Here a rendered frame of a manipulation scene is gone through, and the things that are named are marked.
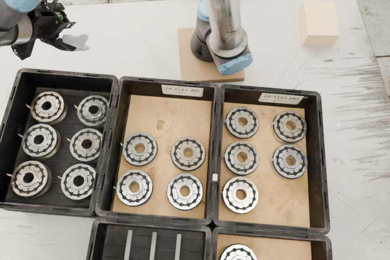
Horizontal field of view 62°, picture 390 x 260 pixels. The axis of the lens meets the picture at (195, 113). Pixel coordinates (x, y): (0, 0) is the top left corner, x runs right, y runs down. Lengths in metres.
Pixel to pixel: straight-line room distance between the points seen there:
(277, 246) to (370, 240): 0.36
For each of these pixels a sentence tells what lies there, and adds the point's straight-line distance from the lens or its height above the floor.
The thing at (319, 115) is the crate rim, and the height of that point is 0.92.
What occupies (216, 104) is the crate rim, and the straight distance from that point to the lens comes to 0.95.
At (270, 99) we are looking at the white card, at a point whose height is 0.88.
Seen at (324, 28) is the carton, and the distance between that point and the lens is 1.36.
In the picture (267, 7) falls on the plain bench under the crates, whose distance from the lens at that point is 1.45.
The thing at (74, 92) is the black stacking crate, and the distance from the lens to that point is 1.12.
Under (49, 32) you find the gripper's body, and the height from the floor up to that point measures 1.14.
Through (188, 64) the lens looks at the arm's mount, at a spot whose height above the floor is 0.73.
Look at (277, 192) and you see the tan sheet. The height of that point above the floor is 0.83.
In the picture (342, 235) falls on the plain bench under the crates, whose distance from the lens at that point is 1.20.
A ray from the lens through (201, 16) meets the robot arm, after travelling 1.07.
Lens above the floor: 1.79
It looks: 69 degrees down
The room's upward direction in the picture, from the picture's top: 4 degrees clockwise
